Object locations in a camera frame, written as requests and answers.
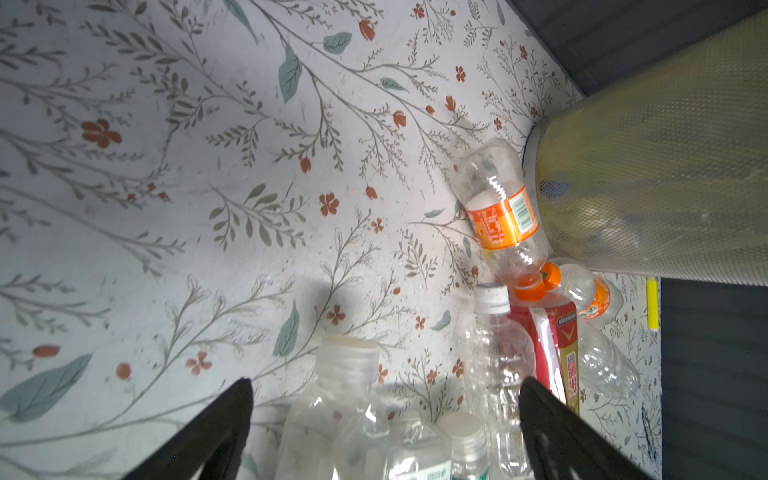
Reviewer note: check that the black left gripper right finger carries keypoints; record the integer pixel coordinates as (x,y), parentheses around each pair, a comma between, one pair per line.
(560,445)

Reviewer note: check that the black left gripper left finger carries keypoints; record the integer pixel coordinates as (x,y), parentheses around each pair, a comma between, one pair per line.
(210,446)

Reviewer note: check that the red yellow tea bottle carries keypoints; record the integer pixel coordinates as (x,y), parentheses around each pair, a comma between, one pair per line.
(552,324)

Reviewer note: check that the yellow V label bottle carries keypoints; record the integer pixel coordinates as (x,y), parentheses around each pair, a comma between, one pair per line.
(337,428)

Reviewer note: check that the green white label bottle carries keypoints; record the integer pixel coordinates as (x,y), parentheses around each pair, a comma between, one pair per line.
(417,450)

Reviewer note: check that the clear plastic bottle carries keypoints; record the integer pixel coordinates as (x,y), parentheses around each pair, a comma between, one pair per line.
(602,366)

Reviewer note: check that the mesh waste bin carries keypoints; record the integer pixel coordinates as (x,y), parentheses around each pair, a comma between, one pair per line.
(665,173)

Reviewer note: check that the tall clear blue-cap bottle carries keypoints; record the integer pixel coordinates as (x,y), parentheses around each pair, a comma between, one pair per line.
(500,355)

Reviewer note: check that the orange label bottle right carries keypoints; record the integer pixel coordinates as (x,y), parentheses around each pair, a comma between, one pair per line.
(597,301)

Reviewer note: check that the orange label bottle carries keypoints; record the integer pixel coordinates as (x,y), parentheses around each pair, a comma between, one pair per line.
(489,183)
(597,301)

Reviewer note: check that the yellow highlighter pen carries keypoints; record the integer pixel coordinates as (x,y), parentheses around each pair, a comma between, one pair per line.
(653,309)

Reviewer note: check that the orange label bottle left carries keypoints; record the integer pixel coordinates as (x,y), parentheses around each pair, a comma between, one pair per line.
(489,183)

